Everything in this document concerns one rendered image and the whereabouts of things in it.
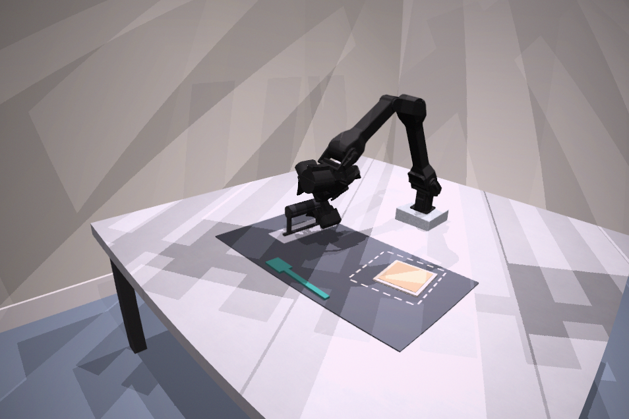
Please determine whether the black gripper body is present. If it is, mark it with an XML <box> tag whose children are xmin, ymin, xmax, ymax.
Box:
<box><xmin>295</xmin><ymin>159</ymin><xmax>342</xmax><ymax>229</ymax></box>

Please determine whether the teal flat spatula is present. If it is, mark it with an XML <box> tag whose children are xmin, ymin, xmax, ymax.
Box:
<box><xmin>265</xmin><ymin>257</ymin><xmax>330</xmax><ymax>300</ymax></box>

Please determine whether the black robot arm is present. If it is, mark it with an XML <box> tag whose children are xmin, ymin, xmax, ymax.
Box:
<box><xmin>300</xmin><ymin>94</ymin><xmax>442</xmax><ymax>215</ymax></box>

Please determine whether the cream square tile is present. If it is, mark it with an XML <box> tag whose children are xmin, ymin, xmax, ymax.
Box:
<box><xmin>373</xmin><ymin>260</ymin><xmax>438</xmax><ymax>297</ymax></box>

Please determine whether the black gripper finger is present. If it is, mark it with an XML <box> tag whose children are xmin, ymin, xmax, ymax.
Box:
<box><xmin>306</xmin><ymin>209</ymin><xmax>319</xmax><ymax>220</ymax></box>
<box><xmin>297</xmin><ymin>176</ymin><xmax>304</xmax><ymax>195</ymax></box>

